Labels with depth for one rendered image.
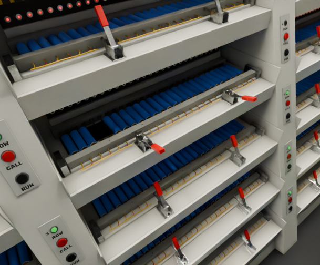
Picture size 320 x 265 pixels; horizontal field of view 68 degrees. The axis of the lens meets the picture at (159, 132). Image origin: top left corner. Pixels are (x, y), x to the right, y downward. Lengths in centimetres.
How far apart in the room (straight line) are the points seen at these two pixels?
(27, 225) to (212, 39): 52
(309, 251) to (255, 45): 86
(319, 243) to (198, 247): 62
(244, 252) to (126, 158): 65
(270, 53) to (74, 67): 52
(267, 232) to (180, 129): 64
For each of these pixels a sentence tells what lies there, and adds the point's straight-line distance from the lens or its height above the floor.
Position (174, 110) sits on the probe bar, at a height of 78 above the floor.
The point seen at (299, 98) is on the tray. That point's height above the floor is 59.
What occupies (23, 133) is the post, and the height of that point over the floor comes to 88.
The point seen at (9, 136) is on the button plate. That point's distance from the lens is 42.
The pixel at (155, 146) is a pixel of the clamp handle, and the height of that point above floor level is 76.
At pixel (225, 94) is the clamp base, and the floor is 76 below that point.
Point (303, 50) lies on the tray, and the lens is 99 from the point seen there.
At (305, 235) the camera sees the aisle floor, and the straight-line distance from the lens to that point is 129.
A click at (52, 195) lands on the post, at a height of 75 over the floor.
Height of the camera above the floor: 98
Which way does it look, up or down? 25 degrees down
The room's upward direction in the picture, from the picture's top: 16 degrees counter-clockwise
